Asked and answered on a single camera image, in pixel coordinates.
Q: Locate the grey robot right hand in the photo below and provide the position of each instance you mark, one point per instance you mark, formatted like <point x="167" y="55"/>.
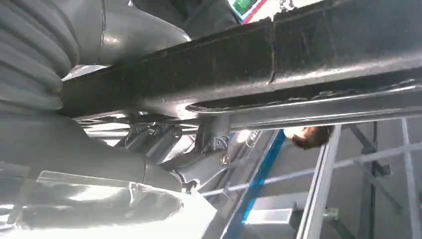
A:
<point x="82" y="145"/>

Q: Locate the blue metal rack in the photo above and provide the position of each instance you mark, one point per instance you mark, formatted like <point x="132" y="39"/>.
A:
<point x="257" y="181"/>

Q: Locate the green red-edged sign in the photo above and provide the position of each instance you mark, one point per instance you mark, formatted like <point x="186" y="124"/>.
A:
<point x="245" y="7"/>

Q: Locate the person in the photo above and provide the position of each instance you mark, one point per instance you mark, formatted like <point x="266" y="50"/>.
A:
<point x="313" y="138"/>

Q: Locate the steel table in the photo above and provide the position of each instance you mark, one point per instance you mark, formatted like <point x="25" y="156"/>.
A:
<point x="329" y="113"/>

